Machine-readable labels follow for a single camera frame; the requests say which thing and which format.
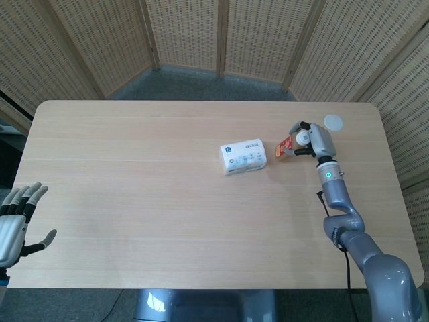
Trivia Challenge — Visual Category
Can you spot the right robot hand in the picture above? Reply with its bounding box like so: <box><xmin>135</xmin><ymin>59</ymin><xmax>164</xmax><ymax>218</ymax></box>
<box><xmin>288</xmin><ymin>120</ymin><xmax>337</xmax><ymax>158</ymax></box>

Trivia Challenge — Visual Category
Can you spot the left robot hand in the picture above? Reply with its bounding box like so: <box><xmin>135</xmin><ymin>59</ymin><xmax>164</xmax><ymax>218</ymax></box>
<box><xmin>0</xmin><ymin>182</ymin><xmax>58</xmax><ymax>268</ymax></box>

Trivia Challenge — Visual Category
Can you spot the brown drink bottle white cap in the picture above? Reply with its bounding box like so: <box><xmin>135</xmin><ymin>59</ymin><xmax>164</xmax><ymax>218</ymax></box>
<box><xmin>276</xmin><ymin>130</ymin><xmax>312</xmax><ymax>161</ymax></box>

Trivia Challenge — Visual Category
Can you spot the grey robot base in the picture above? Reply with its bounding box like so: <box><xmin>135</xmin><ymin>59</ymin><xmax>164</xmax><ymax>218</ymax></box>
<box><xmin>133</xmin><ymin>288</ymin><xmax>278</xmax><ymax>322</ymax></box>

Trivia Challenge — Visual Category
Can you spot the round grey table grommet cover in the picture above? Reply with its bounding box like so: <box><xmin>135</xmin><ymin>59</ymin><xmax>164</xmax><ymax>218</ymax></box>
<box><xmin>323</xmin><ymin>114</ymin><xmax>345</xmax><ymax>132</ymax></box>

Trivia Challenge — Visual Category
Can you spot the white tissue pack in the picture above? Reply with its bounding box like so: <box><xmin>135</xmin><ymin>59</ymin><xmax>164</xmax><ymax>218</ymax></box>
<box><xmin>219</xmin><ymin>138</ymin><xmax>269</xmax><ymax>176</ymax></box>

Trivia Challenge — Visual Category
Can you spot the woven rattan folding screen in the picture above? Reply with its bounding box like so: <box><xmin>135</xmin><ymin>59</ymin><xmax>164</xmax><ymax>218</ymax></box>
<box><xmin>0</xmin><ymin>0</ymin><xmax>429</xmax><ymax>289</ymax></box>

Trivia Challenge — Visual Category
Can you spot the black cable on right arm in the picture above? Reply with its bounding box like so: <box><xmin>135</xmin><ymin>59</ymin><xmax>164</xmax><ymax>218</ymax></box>
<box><xmin>316</xmin><ymin>190</ymin><xmax>353</xmax><ymax>290</ymax></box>

